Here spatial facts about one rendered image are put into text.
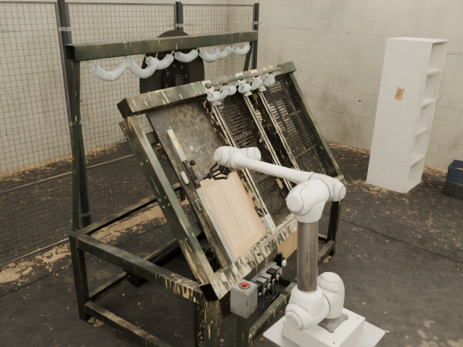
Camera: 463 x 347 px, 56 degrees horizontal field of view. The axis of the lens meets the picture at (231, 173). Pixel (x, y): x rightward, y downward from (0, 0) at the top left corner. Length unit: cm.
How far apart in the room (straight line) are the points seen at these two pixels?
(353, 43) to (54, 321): 632
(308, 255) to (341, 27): 642
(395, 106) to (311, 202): 447
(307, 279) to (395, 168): 448
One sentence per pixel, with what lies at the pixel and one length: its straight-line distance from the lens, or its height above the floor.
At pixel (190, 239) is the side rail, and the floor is 114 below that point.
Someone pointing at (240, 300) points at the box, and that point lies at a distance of 262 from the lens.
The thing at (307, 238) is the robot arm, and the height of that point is 144.
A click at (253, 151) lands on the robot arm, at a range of 245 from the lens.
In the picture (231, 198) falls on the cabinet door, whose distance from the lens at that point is 305.
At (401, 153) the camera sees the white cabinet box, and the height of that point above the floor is 56.
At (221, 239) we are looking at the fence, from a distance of 284.
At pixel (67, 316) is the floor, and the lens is 407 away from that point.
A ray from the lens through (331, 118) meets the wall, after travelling 846.
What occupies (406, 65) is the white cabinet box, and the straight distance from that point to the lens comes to 626.
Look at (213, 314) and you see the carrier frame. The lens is 282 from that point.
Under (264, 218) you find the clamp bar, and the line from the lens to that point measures 320.
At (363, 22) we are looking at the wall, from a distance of 804.
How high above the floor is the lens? 247
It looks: 22 degrees down
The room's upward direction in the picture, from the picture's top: 1 degrees clockwise
